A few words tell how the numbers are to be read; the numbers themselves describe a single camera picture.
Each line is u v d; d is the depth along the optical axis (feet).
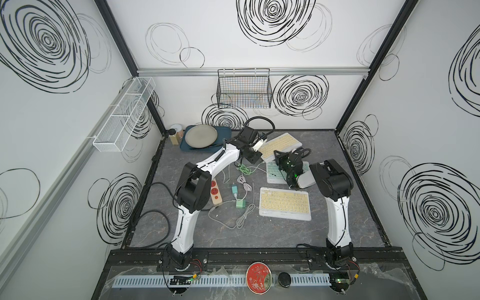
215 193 2.97
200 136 3.80
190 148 3.63
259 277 2.19
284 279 2.02
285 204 2.91
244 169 3.26
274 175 3.25
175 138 3.58
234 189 2.98
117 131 2.47
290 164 2.71
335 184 1.92
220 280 2.11
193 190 1.75
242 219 2.71
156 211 2.78
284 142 3.51
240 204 2.84
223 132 3.81
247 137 2.45
